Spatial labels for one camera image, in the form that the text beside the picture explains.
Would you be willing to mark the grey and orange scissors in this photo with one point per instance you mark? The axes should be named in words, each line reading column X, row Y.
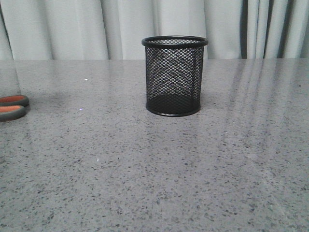
column 13, row 107

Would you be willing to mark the pale grey curtain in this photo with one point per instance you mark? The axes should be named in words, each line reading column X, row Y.
column 113, row 29

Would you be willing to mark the black wire mesh bucket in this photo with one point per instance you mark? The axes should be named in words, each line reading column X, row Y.
column 174, row 66

